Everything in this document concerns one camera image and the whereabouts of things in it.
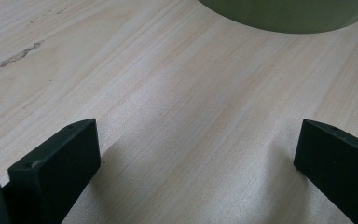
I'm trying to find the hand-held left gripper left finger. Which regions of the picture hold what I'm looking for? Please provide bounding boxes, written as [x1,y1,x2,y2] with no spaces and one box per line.
[7,118,103,224]

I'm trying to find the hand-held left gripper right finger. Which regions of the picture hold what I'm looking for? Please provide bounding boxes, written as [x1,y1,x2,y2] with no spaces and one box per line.
[293,119,358,224]

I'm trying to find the green plastic trash bin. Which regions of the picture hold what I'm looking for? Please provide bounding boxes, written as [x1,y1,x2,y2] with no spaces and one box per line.
[198,0,358,35]

